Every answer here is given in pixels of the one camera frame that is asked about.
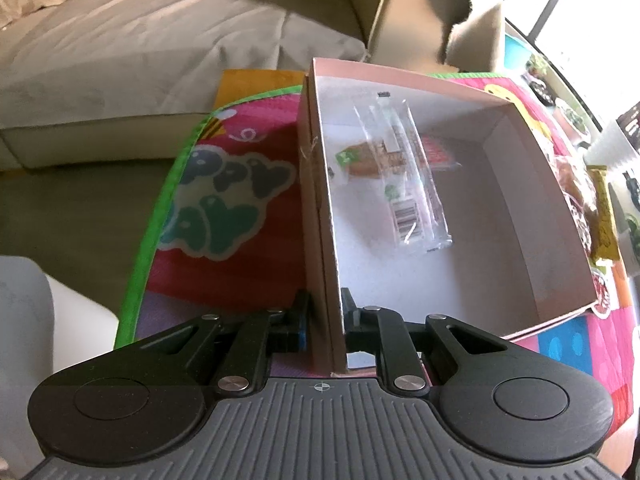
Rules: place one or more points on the clear bread packet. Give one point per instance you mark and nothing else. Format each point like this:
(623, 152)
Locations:
(415, 210)

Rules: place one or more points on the clear wrapped pastry packet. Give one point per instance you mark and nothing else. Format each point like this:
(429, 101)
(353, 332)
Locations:
(575, 190)

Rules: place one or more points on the grey sofa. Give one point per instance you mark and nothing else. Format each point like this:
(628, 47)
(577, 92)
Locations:
(165, 60)

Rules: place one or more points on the white plastic stool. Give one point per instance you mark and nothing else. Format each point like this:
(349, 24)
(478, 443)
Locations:
(45, 340)

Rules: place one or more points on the yellow cheese snack packet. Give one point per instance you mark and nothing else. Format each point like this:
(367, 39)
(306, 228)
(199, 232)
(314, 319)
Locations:
(604, 210)

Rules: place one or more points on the white container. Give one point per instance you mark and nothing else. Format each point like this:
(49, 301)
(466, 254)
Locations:
(612, 152)

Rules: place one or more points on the colourful printed play mat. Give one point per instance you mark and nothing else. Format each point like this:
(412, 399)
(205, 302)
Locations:
(230, 240)

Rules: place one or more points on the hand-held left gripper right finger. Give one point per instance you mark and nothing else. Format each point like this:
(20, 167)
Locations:
(350, 336)

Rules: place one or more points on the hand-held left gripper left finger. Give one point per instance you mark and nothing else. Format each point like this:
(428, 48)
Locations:
(303, 337)

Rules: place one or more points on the teal container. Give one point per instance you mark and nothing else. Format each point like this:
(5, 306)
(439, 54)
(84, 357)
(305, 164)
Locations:
(514, 52)

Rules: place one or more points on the small potted plant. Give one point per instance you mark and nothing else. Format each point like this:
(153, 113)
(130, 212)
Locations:
(539, 72)
(574, 120)

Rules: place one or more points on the pink cardboard box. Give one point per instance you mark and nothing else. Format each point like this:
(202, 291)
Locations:
(500, 240)

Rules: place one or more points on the brown cardboard box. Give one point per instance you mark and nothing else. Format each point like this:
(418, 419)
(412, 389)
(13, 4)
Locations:
(410, 15)

